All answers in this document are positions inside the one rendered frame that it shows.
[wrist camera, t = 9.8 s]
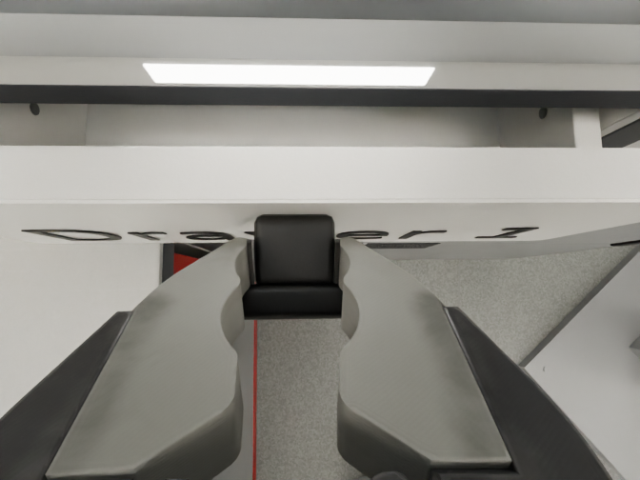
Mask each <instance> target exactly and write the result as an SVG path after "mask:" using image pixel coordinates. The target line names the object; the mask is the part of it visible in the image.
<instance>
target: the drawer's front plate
mask: <svg viewBox="0 0 640 480"><path fill-rule="evenodd" d="M262 214H327V215H329V216H332V218H333V221H334V228H335V239H341V238H337V237H336V235H337V234H338V233H342V232H348V231H362V230H376V231H385V232H388V233H389V235H388V236H348V237H382V238H381V239H355V240H357V241H359V242H416V241H535V240H546V239H551V238H557V237H562V236H567V235H573V234H577V233H582V232H588V231H593V230H602V229H607V228H613V227H618V226H623V225H628V224H633V223H639V222H640V149H629V148H381V147H135V146H0V237H2V238H9V239H14V240H20V241H27V242H32V243H42V244H128V243H228V242H229V241H230V240H227V239H225V240H191V239H188V238H186V236H188V235H213V234H184V235H182V234H180V232H191V231H210V232H223V233H227V234H230V235H231V236H233V237H234V238H237V237H243V238H248V239H253V240H254V236H253V235H249V234H246V233H245V231H254V222H255V220H256V217H258V216H260V215H262ZM506 228H539V229H537V230H530V231H526V232H521V233H517V234H514V235H510V236H517V237H516V238H474V237H477V236H495V235H499V234H503V233H507V232H511V231H514V230H503V229H506ZM21 230H87V231H98V232H105V233H111V234H115V235H119V236H121V237H122V239H121V240H112V241H70V240H65V239H59V238H54V237H49V236H44V235H39V234H34V233H29V232H23V231H21ZM413 230H421V231H429V230H446V231H447V232H444V233H422V234H417V235H414V236H412V237H410V238H408V239H398V238H399V237H401V236H403V235H405V234H407V233H409V232H411V231H413ZM128 232H139V233H144V232H165V233H166V234H151V235H149V236H151V237H154V238H158V239H160V241H151V240H148V239H145V238H141V237H138V236H134V235H131V234H128Z"/></svg>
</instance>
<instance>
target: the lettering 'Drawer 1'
mask: <svg viewBox="0 0 640 480"><path fill-rule="evenodd" d="M537 229H539V228H506V229H503V230H514V231H511V232H507V233H503V234H499V235H495V236H477V237H474V238H516V237H517V236H510V235H514V234H517V233H521V232H526V231H530V230H537ZM21 231H23V232H29V233H34V234H39V235H44V236H49V237H54V238H59V239H65V240H70V241H112V240H121V239H122V237H121V236H119V235H115V234H111V233H105V232H98V231H87V230H21ZM48 232H75V233H88V234H96V235H102V236H107V237H109V238H103V239H76V238H71V237H67V236H62V235H57V234H52V233H48ZM444 232H447V231H446V230H429V231H421V230H413V231H411V232H409V233H407V234H405V235H403V236H401V237H399V238H398V239H408V238H410V237H412V236H414V235H417V234H422V233H444ZM355 233H377V234H355ZM128 234H131V235H134V236H138V237H141V238H145V239H148V240H151V241H160V239H158V238H154V237H151V236H149V235H151V234H166V233H165V232H144V233H139V232H128ZM180 234H182V235H184V234H213V235H188V236H186V238H188V239H191V240H225V239H227V240H232V239H234V237H233V236H231V235H230V234H227V233H223V232H210V231H191V232H180ZM388 235H389V233H388V232H385V231H376V230H362V231H348V232H342V233H338V234H337V235H336V237H337V238H343V237H348V236H388ZM197 237H221V238H197ZM352 238H354V239H381V238H382V237H352Z"/></svg>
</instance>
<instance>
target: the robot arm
mask: <svg viewBox="0 0 640 480"><path fill-rule="evenodd" d="M334 284H338V286H339V288H340V289H341V290H342V291H343V299H342V317H341V328H342V330H343V331H344V333H345V334H346V335H347V336H348V338H349V340H350V341H349V342H348V344H347V345H346V346H345V347H344V348H342V350H341V352H340V363H339V381H338V399H337V448H338V451H339V453H340V455H341V456H342V458H343V459H344V460H345V461H346V462H348V463H349V464H350V465H352V466H353V467H354V468H356V469H357V470H359V471H360V472H362V473H363V474H364V475H366V476H367V477H368V478H369V479H370V480H612V478H611V477H610V474H609V473H608V471H607V470H606V468H605V467H604V465H603V464H602V462H601V461H600V459H599V458H598V456H597V455H596V454H595V452H594V451H593V449H592V448H591V447H590V445H589V444H588V442H587V441H586V440H585V438H584V437H583V436H582V434H581V433H580V432H579V431H578V429H577V428H576V427H575V426H574V425H573V424H572V422H571V421H570V420H569V418H568V417H567V416H566V415H565V413H564V412H562V411H561V410H560V409H559V408H558V406H557V405H556V404H555V403H554V402H553V401H552V400H551V399H550V398H549V397H548V396H547V395H546V394H545V393H544V392H543V391H542V390H541V389H540V388H539V387H538V386H537V385H536V384H535V383H534V382H533V381H532V380H531V379H530V378H529V377H528V376H527V375H526V374H525V373H524V372H523V371H522V370H521V369H520V368H519V367H518V366H517V365H516V364H515V363H514V362H513V361H512V360H511V359H510V358H509V357H508V356H507V355H506V354H505V353H504V352H503V351H502V350H501V349H500V348H499V347H498V346H497V345H496V344H495V343H494V342H493V341H492V340H491V339H490V338H489V337H488V336H487V335H486V334H485V333H484V332H483V331H482V330H481V329H480V328H479V327H478V326H477V325H476V324H475V323H474V322H473V321H472V320H471V319H470V318H469V317H468V316H467V315H466V314H465V313H464V312H463V311H462V310H461V309H460V308H459V307H446V306H445V305H444V304H443V303H442V302H441V301H440V300H439V299H438V298H437V297H436V296H435V295H434V294H433V293H432V292H431V291H430V290H429V289H428V288H427V287H426V286H424V285H423V284H422V283H421V282H420V281H418V280H417V279H416V278H415V277H413V276H412V275H411V274H409V273H408V272H407V271H405V270H403V269H402V268H400V267H399V266H397V265H395V264H394V263H392V262H391V261H390V260H388V259H387V258H385V257H383V256H382V255H380V254H379V253H377V252H375V251H374V250H372V249H370V248H368V247H367V246H365V245H363V244H362V243H360V242H359V241H357V240H355V239H354V238H352V237H343V238H341V239H335V254H334ZM250 285H255V267H254V240H253V239H248V238H243V237H237V238H234V239H232V240H230V241H229V242H228V243H226V244H225V245H223V246H221V247H220V248H218V249H216V250H214V251H212V252H210V253H209V254H207V255H205V256H204V257H202V258H200V259H199V260H197V261H195V262H194V263H192V264H190V265H188V266H187V267H185V268H183V269H182V270H180V271H178V272H176V273H175V274H174V275H173V276H172V277H170V278H169V279H167V280H166V281H165V282H163V283H162V284H161V285H160V286H158V287H157V288H156V289H155V290H153V291H152V292H151V293H150V294H149V295H148V296H147V297H146V298H145V299H144V300H142V301H141V302H140V303H139V304H138V305H137V306H136V307H135V308H134V309H133V310H130V311H118V312H116V313H115V314H114V315H113V316H112V317H111V318H110V319H109V320H108V321H107V322H105V323H104V324H103V325H102V326H101V327H100V328H99V329H98V330H97V331H95V332H94V333H93V334H92V335H91V336H90V337H89V338H88V339H87V340H86V341H84V342H83V343H82V344H81V345H80V346H79V347H78V348H77V349H76V350H74V351H73V352H72V353H71V354H70V355H69V356H68V357H67V358H66V359H64V360H63V361H62V362H61V363H60V364H59V365H58V366H57V367H56V368H55V369H53V370H52V371H51V372H50V373H49V374H48V375H47V376H46V377H44V378H43V379H42V380H41V381H40V382H39V383H38V384H37V385H36V386H35V387H33V388H32V389H31V390H30V391H29V392H28V393H27V394H26V395H25V396H23V397H22V398H21V399H20V400H19V401H18V402H17V403H16V404H15V405H14V406H13V407H12V408H10V409H9V410H8V411H7V412H6V413H5V414H4V415H3V416H2V417H1V418H0V480H211V479H213V478H214V477H215V476H217V475H218V474H219V473H220V472H222V471H223V470H225V469H226V468H227V467H229V466H230V465H231V464H232V463H233V462H234V461H235V460H236V459H237V457H238V455H239V453H240V451H241V448H242V431H243V414H244V407H243V398H242V391H241V382H240V374H239V366H238V358H237V353H236V351H235V349H234V348H233V347H232V346H233V344H234V342H235V341H236V339H237V338H238V337H239V335H240V334H241V333H242V332H243V330H244V328H245V320H244V311H243V301H242V297H243V295H244V294H245V292H246V291H247V290H248V289H249V287H250Z"/></svg>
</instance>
